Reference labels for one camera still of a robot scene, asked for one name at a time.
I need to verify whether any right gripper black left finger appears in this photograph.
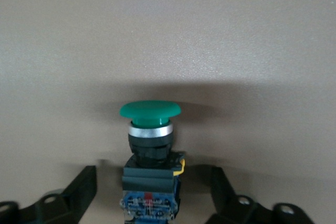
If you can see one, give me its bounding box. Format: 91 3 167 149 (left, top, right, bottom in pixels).
0 165 98 224

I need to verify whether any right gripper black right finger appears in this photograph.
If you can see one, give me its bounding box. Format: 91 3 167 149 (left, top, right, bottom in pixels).
206 167 316 224

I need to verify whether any green mushroom push button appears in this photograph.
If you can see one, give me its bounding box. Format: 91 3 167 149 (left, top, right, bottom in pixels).
119 100 187 224

